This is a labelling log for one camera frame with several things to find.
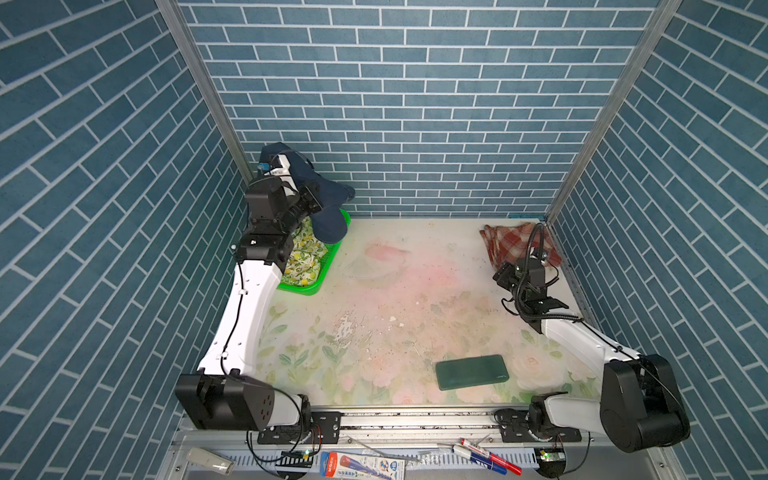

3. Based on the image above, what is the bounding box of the red plaid skirt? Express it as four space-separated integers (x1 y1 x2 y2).
479 222 562 270

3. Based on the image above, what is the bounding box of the dark navy skirt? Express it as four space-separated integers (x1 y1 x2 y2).
259 142 356 245

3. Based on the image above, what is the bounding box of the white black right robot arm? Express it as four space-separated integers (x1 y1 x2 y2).
494 256 691 453

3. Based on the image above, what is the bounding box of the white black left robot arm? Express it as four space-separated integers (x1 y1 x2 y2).
174 176 322 432

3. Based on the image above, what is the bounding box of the yellow floral skirt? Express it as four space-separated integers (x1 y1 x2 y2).
281 218 328 288

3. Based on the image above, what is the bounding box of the green plastic basket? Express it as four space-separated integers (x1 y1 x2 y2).
278 217 342 296

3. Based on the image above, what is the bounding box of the dark green folded cloth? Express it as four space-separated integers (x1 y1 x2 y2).
435 354 510 391

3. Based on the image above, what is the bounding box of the red marker pen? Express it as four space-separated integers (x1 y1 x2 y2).
461 438 522 476

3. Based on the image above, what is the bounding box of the blue marker pen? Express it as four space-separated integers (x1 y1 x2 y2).
451 444 508 475

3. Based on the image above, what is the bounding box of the white small device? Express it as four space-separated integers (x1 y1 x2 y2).
186 447 235 476

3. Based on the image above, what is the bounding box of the blue red packaged tool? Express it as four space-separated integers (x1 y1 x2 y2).
319 451 407 480

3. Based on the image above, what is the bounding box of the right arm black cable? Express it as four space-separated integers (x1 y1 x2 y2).
500 222 691 478

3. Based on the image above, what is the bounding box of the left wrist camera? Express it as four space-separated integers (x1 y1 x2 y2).
258 154 292 179

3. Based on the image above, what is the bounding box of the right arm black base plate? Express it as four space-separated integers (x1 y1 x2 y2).
493 408 582 443

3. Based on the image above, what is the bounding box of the aluminium front rail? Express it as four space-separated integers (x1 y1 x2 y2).
158 406 685 479

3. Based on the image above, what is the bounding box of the aluminium corner frame post left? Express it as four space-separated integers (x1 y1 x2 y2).
156 0 256 187

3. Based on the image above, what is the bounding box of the aluminium corner frame post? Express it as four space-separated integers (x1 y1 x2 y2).
156 0 256 187
544 0 682 225

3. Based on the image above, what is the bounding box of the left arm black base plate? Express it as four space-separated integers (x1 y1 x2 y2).
257 410 342 445

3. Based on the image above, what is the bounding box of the aluminium corner frame post right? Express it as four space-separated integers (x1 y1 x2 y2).
544 0 682 225

